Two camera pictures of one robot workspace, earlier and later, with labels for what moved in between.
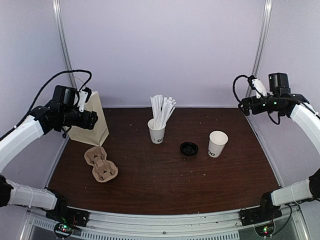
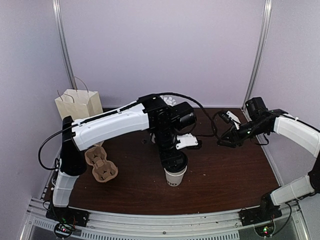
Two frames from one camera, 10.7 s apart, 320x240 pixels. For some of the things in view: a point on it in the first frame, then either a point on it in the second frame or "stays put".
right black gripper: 256,110 → 233,135
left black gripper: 88,121 → 160,151
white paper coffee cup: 217,141 → 173,179
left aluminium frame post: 60,24 stays put
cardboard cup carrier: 104,170 stays put
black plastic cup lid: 189,148 → 175,163
